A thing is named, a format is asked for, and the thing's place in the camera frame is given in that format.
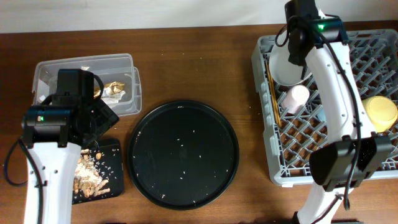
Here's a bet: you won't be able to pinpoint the white tissue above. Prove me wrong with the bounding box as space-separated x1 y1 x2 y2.
101 88 126 108

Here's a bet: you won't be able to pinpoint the gold coffee sachet wrapper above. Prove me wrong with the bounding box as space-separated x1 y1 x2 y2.
103 82 125 93

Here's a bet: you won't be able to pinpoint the grey plate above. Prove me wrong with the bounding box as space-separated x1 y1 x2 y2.
269 45 312 86

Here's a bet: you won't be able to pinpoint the food scraps with rice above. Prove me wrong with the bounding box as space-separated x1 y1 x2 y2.
73 149 111 198

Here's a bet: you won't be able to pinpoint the wooden chopstick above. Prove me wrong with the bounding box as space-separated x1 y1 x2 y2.
267 62 283 128
265 60 280 128

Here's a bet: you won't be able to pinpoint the pink plastic cup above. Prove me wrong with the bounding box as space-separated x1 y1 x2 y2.
281 85 310 114

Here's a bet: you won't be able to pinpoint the light blue plastic cup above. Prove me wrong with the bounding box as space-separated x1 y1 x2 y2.
317 108 326 122

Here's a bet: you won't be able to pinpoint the yellow plastic bowl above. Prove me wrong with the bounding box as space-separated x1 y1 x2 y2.
362 96 397 133

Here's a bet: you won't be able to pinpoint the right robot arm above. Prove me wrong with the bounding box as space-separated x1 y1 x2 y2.
284 0 392 223

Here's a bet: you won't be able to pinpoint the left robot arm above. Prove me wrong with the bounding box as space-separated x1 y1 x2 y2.
18 69 119 223

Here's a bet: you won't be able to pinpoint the clear plastic waste container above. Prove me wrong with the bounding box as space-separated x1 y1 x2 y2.
32 54 142 116

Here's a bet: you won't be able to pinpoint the grey dishwasher rack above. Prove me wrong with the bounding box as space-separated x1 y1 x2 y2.
251 29 397 187

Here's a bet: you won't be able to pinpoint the black rectangular bin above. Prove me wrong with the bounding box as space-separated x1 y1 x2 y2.
72 138 124 204

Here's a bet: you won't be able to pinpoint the round black serving tray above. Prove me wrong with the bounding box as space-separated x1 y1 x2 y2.
126 100 239 210

